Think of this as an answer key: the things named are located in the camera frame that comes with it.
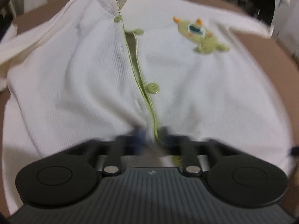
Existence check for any white baby cardigan green trim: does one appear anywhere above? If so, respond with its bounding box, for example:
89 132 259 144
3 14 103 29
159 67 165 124
1 0 293 213

